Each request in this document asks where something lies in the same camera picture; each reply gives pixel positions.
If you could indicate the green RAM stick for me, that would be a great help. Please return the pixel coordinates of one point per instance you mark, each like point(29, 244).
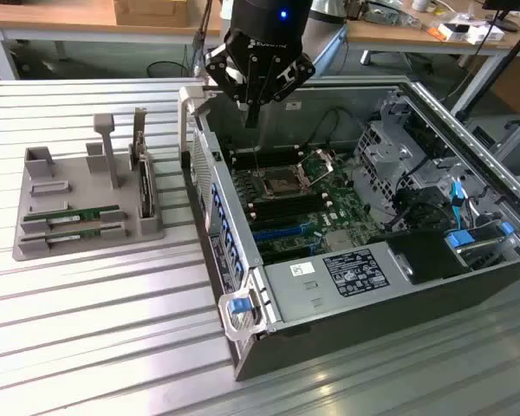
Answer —
point(91, 212)
point(89, 232)

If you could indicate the long black expansion slot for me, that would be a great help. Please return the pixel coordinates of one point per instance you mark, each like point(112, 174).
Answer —
point(264, 224)
point(286, 256)

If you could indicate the green motherboard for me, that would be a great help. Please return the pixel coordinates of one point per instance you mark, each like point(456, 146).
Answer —
point(344, 197)

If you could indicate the silver perforated disk bay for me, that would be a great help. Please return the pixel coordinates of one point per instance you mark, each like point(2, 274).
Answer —
point(383, 186)

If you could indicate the disk with blue carrier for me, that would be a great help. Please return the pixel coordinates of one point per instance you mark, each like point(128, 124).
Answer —
point(459, 239)

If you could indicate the open black PC case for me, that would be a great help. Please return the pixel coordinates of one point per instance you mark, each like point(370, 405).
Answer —
point(372, 329)

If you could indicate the grey metal part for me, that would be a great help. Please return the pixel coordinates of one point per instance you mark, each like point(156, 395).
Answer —
point(385, 16)

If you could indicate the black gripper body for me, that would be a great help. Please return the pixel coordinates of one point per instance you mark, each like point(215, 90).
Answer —
point(264, 30)

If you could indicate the small orange white box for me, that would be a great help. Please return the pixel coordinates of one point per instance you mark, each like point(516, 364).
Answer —
point(450, 32)

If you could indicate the CPU socket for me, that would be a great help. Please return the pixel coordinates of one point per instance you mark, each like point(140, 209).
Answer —
point(279, 184)

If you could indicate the black tripod pole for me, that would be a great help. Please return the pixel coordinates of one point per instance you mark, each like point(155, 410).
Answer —
point(502, 65)

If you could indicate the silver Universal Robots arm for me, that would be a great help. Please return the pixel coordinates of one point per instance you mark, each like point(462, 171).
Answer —
point(329, 8)

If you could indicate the blue case latch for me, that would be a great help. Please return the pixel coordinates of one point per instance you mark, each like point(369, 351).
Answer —
point(237, 304)

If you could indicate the black RAM slot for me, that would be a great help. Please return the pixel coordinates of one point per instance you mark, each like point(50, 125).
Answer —
point(291, 212)
point(286, 196)
point(288, 206)
point(264, 152)
point(287, 201)
point(264, 156)
point(264, 164)
point(264, 160)

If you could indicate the blue expansion slot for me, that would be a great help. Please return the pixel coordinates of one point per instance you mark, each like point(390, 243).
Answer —
point(277, 234)

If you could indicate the thin metal locking lever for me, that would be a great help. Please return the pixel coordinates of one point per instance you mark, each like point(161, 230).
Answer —
point(257, 162)

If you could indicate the silver chipset heatsink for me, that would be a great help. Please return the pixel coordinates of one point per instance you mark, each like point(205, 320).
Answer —
point(338, 240)

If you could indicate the grey parts rack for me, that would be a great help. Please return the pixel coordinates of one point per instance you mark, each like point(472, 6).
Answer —
point(82, 190)

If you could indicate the grey metal frame beam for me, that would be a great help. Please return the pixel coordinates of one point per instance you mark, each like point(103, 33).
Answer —
point(474, 84)

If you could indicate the brown cardboard box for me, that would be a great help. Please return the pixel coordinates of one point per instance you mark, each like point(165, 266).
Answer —
point(151, 13)

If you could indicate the metal socket cover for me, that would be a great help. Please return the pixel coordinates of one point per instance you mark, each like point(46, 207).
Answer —
point(319, 152)

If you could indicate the black case fan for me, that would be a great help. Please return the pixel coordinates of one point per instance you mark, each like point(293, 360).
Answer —
point(420, 212)

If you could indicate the graphics card with metal bracket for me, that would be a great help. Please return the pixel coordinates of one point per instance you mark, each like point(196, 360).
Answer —
point(145, 186)

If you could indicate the black monitor base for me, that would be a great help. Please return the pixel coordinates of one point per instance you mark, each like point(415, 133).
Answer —
point(507, 24)

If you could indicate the grey power supply unit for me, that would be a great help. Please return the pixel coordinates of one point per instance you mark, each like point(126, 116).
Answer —
point(294, 299)

